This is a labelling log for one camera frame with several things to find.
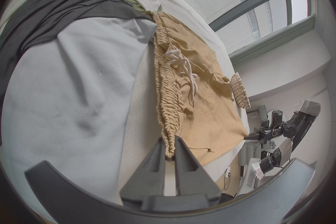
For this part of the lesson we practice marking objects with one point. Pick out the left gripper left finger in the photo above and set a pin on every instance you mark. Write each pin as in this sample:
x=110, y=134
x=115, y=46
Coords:
x=141, y=183

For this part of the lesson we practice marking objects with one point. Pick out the grey-green curtain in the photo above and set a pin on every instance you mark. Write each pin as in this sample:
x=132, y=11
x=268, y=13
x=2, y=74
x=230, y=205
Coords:
x=275, y=39

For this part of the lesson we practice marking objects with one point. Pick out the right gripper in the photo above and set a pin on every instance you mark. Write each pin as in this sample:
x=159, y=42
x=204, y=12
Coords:
x=267, y=135

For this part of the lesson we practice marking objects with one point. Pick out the round woven basket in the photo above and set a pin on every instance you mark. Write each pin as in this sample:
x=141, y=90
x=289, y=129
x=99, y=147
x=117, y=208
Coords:
x=240, y=91

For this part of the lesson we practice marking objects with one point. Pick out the bed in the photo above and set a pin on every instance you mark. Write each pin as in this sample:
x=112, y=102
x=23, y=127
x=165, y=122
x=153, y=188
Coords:
x=139, y=125

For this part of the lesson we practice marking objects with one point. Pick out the green garment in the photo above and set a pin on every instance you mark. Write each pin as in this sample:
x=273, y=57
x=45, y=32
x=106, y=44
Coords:
x=133, y=3

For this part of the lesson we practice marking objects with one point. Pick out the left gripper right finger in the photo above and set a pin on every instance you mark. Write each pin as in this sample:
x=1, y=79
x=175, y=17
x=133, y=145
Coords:
x=194, y=183

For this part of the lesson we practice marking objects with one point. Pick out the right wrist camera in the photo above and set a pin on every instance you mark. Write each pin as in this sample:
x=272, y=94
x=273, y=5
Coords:
x=264, y=124

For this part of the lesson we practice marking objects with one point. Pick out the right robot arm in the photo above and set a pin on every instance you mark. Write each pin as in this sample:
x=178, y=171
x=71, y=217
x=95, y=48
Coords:
x=304, y=125

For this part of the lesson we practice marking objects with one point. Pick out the dark grey garment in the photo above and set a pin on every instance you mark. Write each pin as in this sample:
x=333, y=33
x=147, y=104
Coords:
x=65, y=2

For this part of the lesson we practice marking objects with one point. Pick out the pale blue garment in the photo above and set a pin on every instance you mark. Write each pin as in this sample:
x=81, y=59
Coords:
x=78, y=86

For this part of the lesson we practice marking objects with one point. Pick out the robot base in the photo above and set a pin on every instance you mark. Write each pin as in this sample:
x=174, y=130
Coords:
x=249, y=157

